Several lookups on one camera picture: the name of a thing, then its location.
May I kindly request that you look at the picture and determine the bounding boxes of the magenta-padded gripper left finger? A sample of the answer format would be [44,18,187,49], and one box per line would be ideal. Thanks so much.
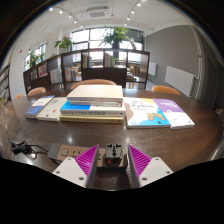
[52,144,100,189]

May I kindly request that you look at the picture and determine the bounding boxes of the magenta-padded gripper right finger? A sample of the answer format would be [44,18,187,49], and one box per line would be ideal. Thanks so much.
[127,144,174,188]

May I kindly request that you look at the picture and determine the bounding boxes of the small black charger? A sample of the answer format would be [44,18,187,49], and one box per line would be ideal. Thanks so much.
[104,143,123,165]

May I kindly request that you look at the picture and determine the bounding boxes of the cyan and yellow programming book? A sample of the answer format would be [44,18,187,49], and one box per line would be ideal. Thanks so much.
[123,97,172,130]

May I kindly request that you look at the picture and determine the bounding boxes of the purple and white book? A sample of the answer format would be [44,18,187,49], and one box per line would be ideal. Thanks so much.
[152,98,196,130]

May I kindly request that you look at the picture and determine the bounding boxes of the blue and white thick book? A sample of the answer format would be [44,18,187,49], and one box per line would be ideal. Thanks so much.
[59,100,127,117]

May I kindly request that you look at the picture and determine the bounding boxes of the blue paperback book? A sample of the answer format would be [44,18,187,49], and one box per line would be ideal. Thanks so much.
[24,95,56,119]

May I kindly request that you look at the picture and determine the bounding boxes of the cream hardcover book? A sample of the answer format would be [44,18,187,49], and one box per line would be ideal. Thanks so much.
[66,84,124,104]

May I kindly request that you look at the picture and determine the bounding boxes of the dark wooden shelf unit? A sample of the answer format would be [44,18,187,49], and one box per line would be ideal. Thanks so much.
[22,48,150,94]

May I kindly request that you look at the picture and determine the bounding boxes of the dark grey door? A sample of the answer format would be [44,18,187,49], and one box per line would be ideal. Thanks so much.
[206,56,221,108]

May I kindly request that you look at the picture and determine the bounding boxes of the small green potted plant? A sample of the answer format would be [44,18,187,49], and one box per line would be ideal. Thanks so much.
[27,51,43,69]

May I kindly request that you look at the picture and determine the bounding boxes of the side window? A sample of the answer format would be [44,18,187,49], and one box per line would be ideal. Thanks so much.
[23,43,47,71]

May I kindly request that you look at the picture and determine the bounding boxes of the medium green potted plant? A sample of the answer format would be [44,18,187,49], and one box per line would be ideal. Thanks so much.
[54,35,75,54]

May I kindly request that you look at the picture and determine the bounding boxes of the large main window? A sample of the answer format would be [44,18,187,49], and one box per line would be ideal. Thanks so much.
[70,27,145,64]

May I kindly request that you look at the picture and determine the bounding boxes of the large green potted plant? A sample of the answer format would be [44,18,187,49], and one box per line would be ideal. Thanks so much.
[99,26,132,50]

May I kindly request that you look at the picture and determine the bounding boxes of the ceiling air conditioner unit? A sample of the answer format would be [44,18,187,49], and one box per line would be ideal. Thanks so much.
[85,6,110,20]

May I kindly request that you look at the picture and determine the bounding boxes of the ceiling track spotlights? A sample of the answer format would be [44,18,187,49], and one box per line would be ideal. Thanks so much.
[49,2,142,29]

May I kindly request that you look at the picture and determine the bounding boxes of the black power strip cable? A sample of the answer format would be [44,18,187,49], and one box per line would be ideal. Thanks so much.
[9,139,51,156]

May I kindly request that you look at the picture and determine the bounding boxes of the large white wall radiator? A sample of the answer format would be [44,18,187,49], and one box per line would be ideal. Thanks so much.
[164,65,196,98]

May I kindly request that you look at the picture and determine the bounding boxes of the small white wall radiator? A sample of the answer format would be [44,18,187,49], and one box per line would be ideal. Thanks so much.
[147,62,158,77]

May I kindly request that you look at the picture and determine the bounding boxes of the wall bookshelf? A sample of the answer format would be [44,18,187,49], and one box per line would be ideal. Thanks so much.
[0,64,11,108]

